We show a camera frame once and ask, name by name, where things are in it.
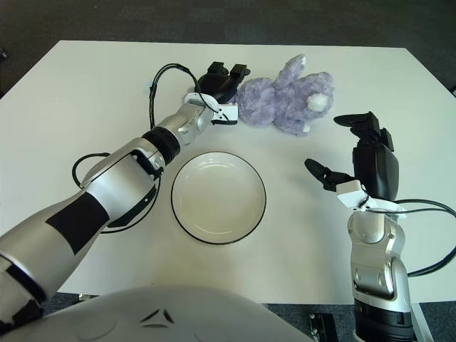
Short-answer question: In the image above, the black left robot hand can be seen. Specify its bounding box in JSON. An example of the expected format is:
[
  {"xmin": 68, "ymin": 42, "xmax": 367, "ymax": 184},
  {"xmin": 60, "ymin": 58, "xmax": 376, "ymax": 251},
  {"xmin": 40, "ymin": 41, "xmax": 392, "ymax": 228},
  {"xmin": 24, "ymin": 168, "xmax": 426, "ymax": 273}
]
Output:
[{"xmin": 197, "ymin": 61, "xmax": 250, "ymax": 128}]

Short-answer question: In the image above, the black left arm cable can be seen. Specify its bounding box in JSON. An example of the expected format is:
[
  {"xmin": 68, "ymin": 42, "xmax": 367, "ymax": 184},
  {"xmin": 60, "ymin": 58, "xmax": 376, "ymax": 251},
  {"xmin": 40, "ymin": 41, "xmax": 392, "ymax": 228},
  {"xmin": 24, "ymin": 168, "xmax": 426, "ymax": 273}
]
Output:
[{"xmin": 72, "ymin": 63, "xmax": 219, "ymax": 234}]

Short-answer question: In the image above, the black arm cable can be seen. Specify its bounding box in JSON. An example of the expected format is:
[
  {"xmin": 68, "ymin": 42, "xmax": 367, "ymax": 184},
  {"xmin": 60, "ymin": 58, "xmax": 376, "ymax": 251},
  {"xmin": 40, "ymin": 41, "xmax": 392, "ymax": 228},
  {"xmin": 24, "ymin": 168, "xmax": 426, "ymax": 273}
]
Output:
[
  {"xmin": 72, "ymin": 63, "xmax": 219, "ymax": 234},
  {"xmin": 363, "ymin": 198, "xmax": 456, "ymax": 277}
]

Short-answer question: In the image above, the grey robot torso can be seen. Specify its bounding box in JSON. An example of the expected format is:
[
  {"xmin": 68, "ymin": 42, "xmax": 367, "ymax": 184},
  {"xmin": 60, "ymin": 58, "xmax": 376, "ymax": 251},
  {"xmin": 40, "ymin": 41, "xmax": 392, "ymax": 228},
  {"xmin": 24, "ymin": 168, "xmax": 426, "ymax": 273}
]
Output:
[{"xmin": 21, "ymin": 284, "xmax": 318, "ymax": 342}]

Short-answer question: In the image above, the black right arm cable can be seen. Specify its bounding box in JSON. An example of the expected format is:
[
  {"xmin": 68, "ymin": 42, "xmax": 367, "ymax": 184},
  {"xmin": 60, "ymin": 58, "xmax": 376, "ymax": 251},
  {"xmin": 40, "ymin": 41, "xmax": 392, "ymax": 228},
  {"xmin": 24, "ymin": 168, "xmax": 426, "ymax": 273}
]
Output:
[{"xmin": 363, "ymin": 198, "xmax": 456, "ymax": 277}]

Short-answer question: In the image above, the white plate with black rim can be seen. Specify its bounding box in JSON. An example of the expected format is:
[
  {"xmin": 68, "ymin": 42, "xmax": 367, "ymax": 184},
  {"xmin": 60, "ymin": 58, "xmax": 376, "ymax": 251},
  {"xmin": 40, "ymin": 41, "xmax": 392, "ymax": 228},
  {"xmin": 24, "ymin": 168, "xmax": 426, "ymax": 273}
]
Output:
[{"xmin": 170, "ymin": 151, "xmax": 267, "ymax": 246}]

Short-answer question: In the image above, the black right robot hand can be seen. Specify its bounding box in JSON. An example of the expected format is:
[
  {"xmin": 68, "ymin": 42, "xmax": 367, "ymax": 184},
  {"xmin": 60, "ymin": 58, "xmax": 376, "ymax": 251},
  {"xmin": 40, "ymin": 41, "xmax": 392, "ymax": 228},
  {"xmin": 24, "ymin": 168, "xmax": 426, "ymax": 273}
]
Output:
[{"xmin": 304, "ymin": 110, "xmax": 400, "ymax": 210}]

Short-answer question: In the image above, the purple plush bunny doll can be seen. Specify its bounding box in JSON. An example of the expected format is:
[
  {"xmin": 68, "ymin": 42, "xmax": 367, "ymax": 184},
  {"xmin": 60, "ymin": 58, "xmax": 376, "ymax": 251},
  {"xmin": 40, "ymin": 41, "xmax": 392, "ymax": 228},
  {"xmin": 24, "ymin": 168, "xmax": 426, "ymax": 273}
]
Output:
[{"xmin": 233, "ymin": 53, "xmax": 338, "ymax": 137}]

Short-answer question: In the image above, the white table leg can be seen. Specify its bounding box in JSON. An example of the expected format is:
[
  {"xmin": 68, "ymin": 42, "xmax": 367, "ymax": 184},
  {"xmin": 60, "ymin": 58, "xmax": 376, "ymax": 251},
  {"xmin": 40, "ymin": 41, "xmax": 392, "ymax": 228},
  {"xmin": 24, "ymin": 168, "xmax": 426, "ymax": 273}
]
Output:
[{"xmin": 409, "ymin": 302, "xmax": 434, "ymax": 342}]

